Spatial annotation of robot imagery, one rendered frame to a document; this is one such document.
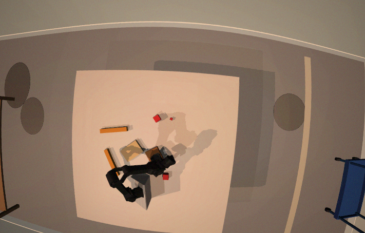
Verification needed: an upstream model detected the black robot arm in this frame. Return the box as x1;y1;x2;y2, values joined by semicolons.
106;153;174;202

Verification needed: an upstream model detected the orange flat bar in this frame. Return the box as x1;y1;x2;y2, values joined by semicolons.
104;148;120;176
100;127;128;133

